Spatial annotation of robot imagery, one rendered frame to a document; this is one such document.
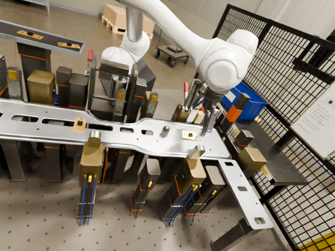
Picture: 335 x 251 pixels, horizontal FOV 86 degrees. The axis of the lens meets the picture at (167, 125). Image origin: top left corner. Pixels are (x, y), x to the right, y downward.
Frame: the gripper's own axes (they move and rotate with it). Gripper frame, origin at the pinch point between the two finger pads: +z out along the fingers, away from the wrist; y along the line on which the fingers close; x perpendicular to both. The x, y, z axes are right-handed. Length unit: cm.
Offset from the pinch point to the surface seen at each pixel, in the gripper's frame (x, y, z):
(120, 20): -19, -518, 75
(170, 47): 102, -394, 72
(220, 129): 28.4, -15.3, 10.4
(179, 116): -2.5, -12.8, 4.4
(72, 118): -50, -3, 6
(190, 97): -0.3, -14.6, -6.7
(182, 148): -6.0, 7.8, 5.7
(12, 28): -78, -36, -10
